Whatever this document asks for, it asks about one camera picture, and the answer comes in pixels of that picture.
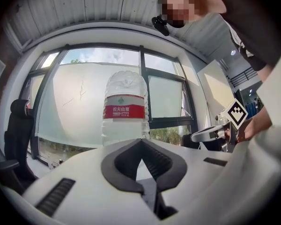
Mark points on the black head-worn camera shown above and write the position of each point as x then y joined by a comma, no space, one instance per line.
160,26

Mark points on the white roller blind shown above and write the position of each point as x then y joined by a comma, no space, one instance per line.
166,97
84,107

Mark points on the person's right hand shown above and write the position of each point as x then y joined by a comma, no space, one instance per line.
257,125

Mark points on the person's right forearm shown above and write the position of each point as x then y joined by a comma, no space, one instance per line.
265,75

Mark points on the person's face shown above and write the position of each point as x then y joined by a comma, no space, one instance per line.
178,10

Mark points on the large red-label water bottle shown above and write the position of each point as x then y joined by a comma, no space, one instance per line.
125,111

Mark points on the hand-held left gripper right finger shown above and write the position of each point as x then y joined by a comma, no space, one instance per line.
201,184

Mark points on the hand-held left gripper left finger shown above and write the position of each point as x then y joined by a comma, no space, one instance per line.
84,196

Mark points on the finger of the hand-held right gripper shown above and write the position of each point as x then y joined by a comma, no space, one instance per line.
206,133

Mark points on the black metal railing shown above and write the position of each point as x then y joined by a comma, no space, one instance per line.
243,75

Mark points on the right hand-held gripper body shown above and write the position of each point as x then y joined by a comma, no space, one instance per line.
236,114

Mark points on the black window frame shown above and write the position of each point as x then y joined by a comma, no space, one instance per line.
141,62

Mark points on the black office chair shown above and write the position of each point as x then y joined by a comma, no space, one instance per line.
18,130

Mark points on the person's dark clothing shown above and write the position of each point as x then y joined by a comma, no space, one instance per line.
206,32

